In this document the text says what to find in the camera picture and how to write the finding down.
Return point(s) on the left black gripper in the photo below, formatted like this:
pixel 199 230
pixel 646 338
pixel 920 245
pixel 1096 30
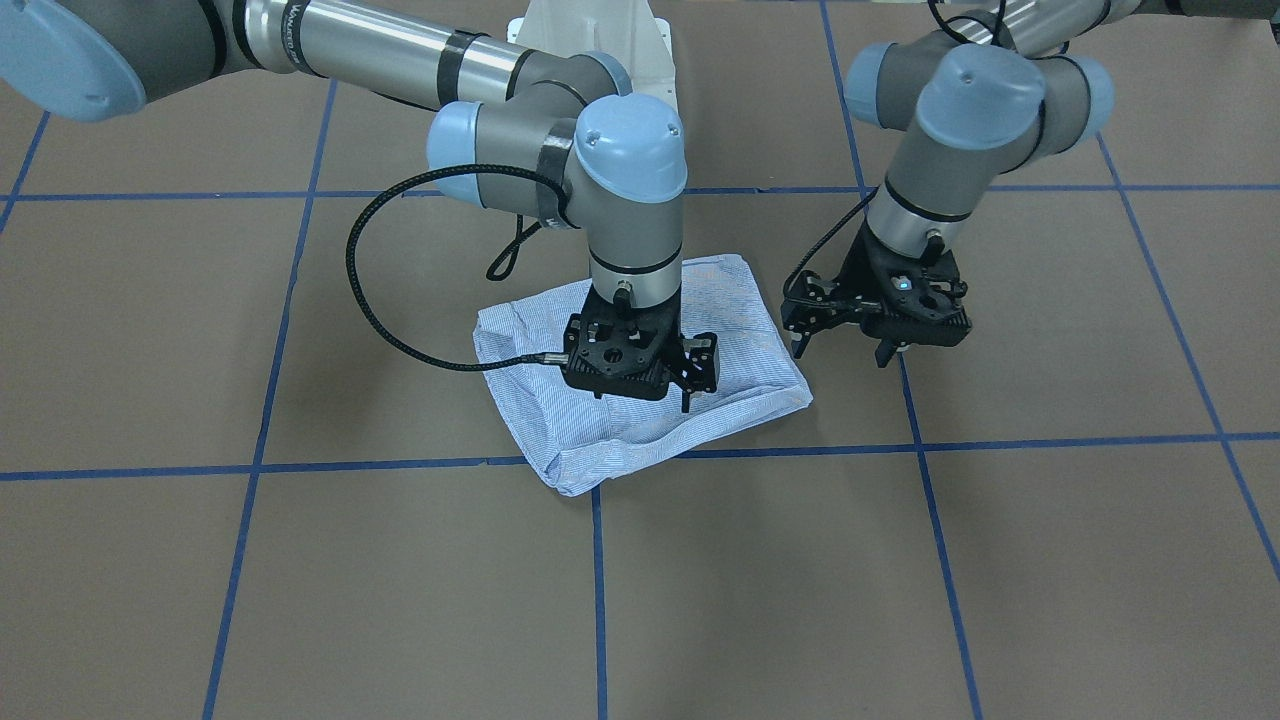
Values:
pixel 862 268

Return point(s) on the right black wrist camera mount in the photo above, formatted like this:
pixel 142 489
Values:
pixel 612 356

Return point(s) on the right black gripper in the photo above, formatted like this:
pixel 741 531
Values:
pixel 699 362

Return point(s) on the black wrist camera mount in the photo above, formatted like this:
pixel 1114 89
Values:
pixel 612 356
pixel 924 295

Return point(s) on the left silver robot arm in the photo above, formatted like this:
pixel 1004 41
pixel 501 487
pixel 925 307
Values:
pixel 985 93

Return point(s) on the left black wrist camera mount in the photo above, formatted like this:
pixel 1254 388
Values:
pixel 924 295

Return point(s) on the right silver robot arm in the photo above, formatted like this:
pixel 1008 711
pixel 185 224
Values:
pixel 560 142

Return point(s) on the light blue striped shirt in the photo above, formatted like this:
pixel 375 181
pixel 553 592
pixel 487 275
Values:
pixel 583 412

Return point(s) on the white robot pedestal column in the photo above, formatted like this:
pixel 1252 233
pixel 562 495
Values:
pixel 627 30

